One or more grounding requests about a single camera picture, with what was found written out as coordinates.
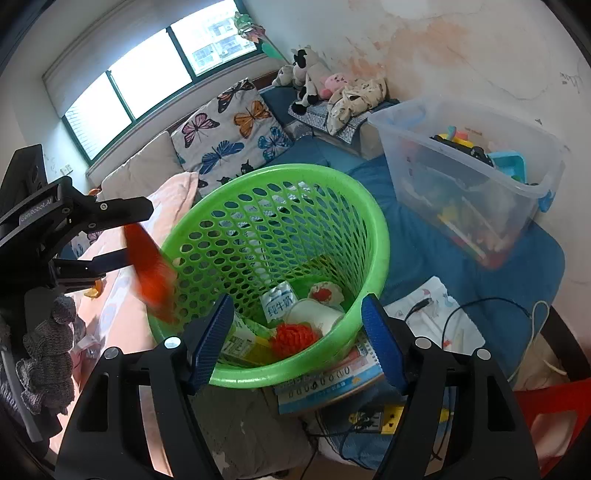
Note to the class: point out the orange toy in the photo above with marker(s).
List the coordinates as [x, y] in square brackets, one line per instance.
[92, 190]

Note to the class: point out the white paper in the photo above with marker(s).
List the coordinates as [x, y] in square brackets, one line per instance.
[323, 293]

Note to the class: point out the colourful pinwheel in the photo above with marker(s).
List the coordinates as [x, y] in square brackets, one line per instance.
[249, 27]

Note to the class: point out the person's left hand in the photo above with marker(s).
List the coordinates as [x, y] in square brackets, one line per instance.
[51, 360]

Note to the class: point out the cream spotted plush toy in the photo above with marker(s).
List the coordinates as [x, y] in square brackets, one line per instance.
[351, 101]

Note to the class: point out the blue mattress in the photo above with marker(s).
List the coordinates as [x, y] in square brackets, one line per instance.
[415, 258]

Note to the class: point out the white paper cup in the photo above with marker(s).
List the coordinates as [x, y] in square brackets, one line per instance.
[314, 316]

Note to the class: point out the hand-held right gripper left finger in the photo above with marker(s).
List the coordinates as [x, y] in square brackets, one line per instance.
[210, 341]

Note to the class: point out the white roller blind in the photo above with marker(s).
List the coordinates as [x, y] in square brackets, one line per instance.
[106, 55]

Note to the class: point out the red knitted ball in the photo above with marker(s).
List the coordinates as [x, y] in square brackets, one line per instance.
[295, 339]

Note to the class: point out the white printed cloth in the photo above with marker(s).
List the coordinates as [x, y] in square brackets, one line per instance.
[429, 304]

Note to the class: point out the pile of colourful toys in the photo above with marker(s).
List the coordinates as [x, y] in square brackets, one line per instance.
[466, 152]

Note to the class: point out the green plastic basket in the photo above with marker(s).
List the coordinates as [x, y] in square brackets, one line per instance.
[277, 207]

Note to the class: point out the grey white plush toy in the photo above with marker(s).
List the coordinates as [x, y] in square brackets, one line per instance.
[282, 76]

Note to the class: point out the yellow power strip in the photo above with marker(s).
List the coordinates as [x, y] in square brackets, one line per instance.
[388, 420]

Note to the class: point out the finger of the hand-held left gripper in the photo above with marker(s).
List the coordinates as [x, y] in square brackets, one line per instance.
[115, 210]
[92, 267]

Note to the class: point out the black and white cow plush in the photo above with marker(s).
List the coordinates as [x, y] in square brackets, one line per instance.
[309, 69]

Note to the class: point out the green framed window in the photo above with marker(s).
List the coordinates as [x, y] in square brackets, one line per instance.
[138, 78]

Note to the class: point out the blue white book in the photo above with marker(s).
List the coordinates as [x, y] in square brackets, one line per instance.
[323, 387]

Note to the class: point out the butterfly print pillow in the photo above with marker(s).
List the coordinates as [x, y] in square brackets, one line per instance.
[231, 134]

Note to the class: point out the white wall switch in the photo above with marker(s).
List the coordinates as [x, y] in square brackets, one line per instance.
[66, 169]

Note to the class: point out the grey cloth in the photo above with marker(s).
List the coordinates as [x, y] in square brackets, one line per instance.
[249, 434]

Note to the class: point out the red plastic stool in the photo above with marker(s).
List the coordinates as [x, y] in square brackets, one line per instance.
[563, 415]

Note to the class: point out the clear plastic storage bin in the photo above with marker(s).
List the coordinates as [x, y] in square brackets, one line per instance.
[461, 184]

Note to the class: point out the grey pillow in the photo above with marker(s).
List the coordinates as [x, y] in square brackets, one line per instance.
[147, 166]

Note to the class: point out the red orange snack wrapper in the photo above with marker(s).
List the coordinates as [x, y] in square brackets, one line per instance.
[152, 277]

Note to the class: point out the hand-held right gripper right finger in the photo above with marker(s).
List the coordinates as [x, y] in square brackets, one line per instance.
[383, 341]

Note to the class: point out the blue white milk carton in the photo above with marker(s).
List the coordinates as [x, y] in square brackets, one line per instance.
[277, 304]

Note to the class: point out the pink plush toy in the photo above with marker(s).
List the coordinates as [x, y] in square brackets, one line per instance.
[334, 83]

